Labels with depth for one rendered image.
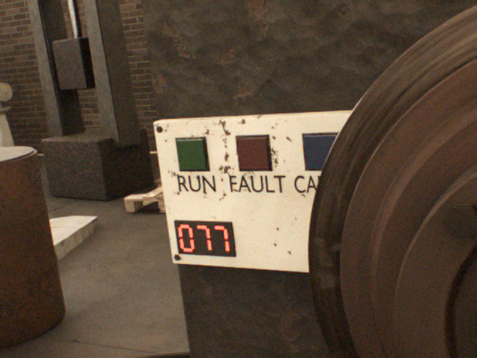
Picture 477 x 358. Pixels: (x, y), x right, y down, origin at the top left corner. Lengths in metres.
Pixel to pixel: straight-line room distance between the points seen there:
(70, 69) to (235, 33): 5.41
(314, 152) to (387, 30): 0.14
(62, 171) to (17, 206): 3.05
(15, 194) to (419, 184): 2.80
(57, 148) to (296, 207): 5.56
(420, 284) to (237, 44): 0.38
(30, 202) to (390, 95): 2.83
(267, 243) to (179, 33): 0.27
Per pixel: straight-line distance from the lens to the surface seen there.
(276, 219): 0.74
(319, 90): 0.71
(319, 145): 0.69
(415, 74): 0.52
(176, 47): 0.78
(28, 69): 9.18
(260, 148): 0.72
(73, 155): 6.07
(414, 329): 0.49
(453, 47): 0.52
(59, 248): 4.50
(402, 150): 0.52
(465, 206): 0.44
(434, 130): 0.51
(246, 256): 0.77
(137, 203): 5.38
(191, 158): 0.76
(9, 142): 9.20
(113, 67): 5.83
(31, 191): 3.27
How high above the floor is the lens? 1.33
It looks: 13 degrees down
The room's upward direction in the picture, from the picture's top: 6 degrees counter-clockwise
